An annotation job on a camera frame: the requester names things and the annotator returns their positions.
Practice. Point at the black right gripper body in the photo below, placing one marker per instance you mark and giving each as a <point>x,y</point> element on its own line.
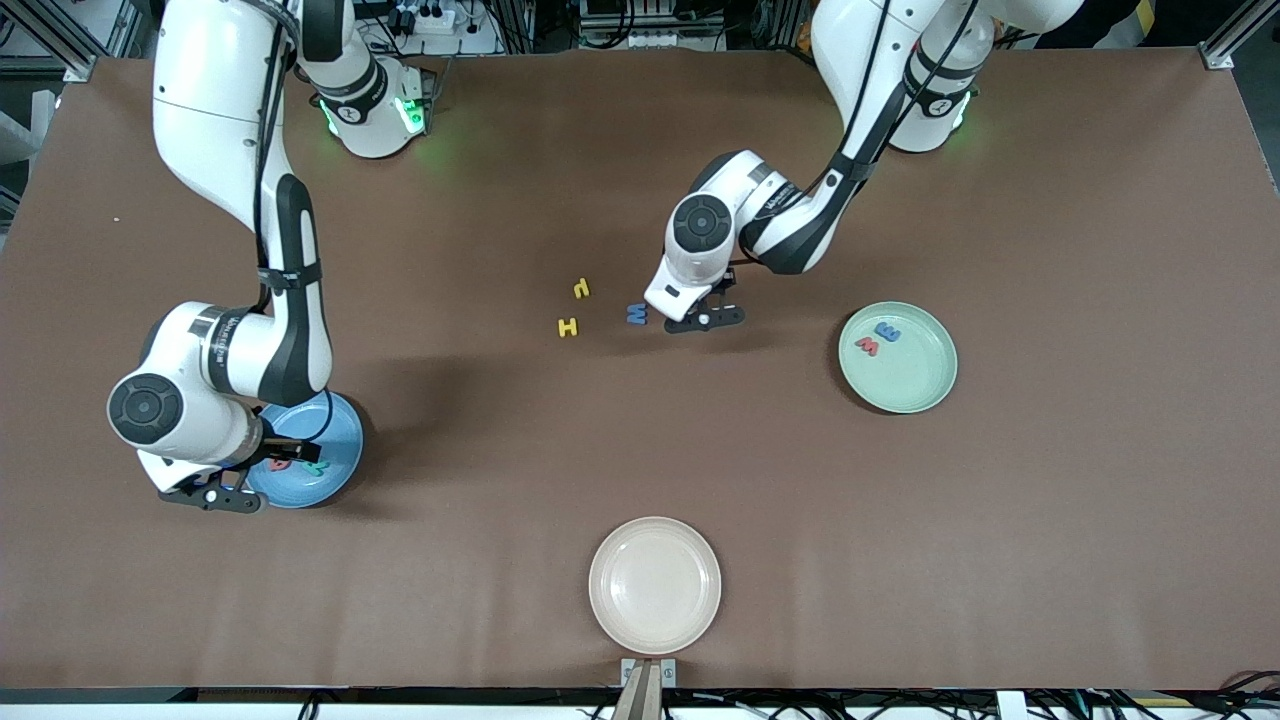
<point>277,447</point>

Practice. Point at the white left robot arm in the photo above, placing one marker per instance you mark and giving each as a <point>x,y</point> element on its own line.
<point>690,275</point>

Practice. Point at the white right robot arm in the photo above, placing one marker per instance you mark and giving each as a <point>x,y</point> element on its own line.
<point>215,100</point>

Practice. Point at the blue plate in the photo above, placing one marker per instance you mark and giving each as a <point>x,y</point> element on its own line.
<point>340,475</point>

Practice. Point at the green plate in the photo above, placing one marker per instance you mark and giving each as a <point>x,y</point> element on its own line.
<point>910,375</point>

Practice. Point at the beige plate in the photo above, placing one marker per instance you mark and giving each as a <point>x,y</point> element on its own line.
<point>655,585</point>

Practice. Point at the blue foam capital M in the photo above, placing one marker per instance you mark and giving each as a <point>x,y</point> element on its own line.
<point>637,314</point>

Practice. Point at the yellow foam letter H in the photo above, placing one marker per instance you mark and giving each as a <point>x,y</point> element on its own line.
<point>568,327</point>

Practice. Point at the white power strip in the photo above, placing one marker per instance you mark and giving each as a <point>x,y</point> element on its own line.
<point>430,16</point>

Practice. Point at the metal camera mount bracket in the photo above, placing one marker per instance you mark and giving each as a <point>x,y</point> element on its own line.
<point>648,690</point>

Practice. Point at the aluminium frame profile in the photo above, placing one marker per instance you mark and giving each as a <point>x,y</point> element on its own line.
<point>1215,58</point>
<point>80,68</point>

